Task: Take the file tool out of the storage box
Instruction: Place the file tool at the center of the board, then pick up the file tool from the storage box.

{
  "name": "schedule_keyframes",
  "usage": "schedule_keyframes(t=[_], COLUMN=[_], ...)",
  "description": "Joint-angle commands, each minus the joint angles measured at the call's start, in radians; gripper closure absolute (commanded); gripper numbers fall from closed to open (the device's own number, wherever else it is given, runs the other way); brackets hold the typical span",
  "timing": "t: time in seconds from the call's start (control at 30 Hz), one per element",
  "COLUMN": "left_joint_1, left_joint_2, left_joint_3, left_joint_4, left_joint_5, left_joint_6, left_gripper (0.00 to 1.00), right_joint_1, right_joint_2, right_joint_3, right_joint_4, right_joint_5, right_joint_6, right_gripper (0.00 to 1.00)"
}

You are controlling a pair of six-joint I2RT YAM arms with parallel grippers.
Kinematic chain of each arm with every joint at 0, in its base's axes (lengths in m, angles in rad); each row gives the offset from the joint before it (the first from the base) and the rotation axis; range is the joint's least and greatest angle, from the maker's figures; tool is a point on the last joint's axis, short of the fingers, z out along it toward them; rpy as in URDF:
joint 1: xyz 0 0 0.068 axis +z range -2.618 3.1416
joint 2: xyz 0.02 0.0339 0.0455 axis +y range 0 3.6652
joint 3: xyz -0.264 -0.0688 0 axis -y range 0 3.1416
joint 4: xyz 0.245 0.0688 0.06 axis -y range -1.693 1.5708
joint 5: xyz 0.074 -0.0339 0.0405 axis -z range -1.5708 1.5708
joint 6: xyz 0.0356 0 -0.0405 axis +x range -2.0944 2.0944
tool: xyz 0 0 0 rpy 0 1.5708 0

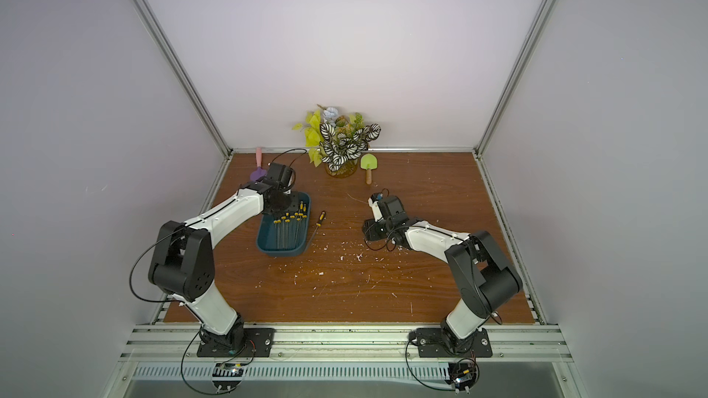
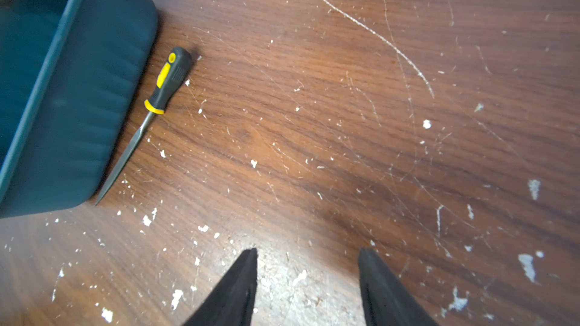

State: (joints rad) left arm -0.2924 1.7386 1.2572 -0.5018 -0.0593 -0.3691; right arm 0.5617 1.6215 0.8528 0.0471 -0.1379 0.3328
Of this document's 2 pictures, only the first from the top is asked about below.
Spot teal plastic storage box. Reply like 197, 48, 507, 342
256, 192, 311, 257

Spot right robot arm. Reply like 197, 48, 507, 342
362, 193, 524, 351

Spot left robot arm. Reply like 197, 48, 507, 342
147, 163, 295, 351

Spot purple heart-shaped spatula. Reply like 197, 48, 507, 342
250, 147, 267, 182

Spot potted plant in glass vase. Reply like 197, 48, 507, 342
292, 105, 382, 178

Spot right controller board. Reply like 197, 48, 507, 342
448, 359, 480, 394

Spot controller board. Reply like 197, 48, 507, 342
448, 359, 480, 394
211, 363, 245, 394

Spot left controller board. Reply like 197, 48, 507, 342
211, 363, 245, 394

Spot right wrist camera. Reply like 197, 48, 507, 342
368, 193, 385, 222

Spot green spatula wooden handle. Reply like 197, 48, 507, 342
360, 153, 378, 185

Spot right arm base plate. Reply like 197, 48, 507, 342
409, 327, 493, 359

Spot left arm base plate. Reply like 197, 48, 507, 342
197, 327, 276, 359

